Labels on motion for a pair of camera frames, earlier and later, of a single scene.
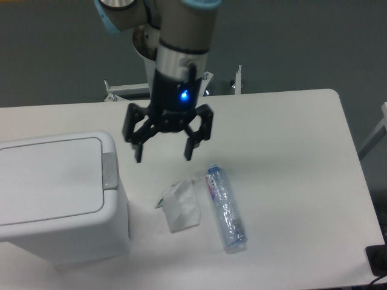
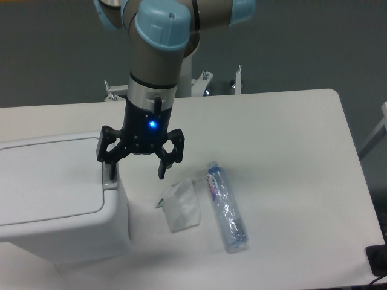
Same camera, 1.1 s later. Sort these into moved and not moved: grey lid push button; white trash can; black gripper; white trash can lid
Moved: black gripper
Not moved: white trash can; white trash can lid; grey lid push button
